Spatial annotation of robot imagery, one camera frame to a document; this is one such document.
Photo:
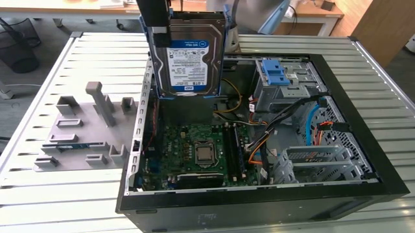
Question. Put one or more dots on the grey stand foot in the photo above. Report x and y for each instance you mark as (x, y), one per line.
(6, 93)

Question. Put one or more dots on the green motherboard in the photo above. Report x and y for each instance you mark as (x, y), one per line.
(181, 145)

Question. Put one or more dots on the black RAM slot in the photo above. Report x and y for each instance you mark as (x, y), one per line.
(231, 150)

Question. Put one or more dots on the large white box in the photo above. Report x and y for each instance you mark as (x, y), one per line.
(111, 4)

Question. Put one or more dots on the black PC case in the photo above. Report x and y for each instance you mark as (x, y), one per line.
(227, 206)

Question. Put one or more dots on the silver CPU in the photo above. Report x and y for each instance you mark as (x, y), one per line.
(204, 153)

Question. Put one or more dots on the small black desk item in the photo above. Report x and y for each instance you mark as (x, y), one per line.
(327, 6)

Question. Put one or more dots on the CPU socket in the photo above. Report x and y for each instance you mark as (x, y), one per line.
(204, 142)

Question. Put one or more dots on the wooden desk white frame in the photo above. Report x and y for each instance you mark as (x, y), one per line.
(80, 6)
(311, 13)

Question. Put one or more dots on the blue plastic drive latch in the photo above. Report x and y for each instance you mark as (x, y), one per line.
(273, 72)

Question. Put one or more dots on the silver optical drive cage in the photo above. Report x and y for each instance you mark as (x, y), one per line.
(291, 93)

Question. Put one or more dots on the hard disk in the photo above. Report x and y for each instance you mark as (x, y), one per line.
(188, 63)

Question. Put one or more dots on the small white box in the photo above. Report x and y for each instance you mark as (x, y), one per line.
(131, 2)

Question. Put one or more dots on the black graphics card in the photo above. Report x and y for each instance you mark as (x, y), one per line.
(199, 182)

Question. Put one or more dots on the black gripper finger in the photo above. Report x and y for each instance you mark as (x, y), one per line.
(155, 14)

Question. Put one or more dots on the RAM stick with blue label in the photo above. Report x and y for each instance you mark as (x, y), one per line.
(72, 146)

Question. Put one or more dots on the grey parts rack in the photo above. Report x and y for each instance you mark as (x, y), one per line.
(84, 126)

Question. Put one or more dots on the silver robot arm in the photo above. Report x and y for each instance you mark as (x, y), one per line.
(249, 14)

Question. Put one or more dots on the black mesh wastebasket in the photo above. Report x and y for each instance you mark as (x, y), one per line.
(18, 55)

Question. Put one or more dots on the brown wooden cabinet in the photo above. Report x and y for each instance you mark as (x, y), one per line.
(381, 24)

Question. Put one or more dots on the white round object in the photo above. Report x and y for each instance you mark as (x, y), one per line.
(411, 43)

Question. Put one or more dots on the grey power supply unit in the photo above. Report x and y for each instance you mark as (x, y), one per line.
(188, 111)

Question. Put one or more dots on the silver disk bay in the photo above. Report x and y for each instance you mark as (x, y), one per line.
(324, 166)

